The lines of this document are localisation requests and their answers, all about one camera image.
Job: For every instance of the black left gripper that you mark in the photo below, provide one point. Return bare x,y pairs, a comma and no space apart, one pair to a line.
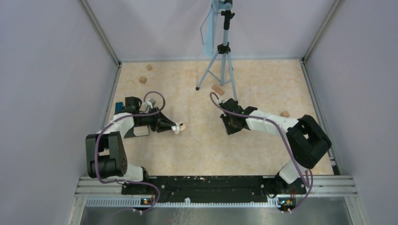
164,123

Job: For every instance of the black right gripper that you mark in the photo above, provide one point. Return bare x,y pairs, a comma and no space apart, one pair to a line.
230,130

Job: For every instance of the beige charging case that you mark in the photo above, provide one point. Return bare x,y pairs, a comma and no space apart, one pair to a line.
182,127

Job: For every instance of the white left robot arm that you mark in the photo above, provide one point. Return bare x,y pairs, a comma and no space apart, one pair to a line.
105,153

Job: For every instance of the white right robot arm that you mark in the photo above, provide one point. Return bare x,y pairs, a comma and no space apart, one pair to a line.
305,140

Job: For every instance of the flat wooden block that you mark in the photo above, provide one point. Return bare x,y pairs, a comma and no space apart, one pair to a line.
218,90

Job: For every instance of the small wooden cube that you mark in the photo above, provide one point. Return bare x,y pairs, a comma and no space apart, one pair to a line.
143,80
149,67

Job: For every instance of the wooden cube block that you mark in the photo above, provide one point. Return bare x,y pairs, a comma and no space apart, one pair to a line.
285,114

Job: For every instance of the far small wooden cube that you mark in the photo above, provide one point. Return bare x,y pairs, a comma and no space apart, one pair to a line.
149,67

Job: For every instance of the light blue tripod stand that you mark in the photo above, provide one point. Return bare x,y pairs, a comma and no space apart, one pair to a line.
208,34

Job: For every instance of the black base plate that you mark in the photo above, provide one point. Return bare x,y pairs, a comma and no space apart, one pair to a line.
215,189

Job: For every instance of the aluminium frame rail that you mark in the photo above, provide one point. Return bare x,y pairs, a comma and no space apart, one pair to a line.
324,186

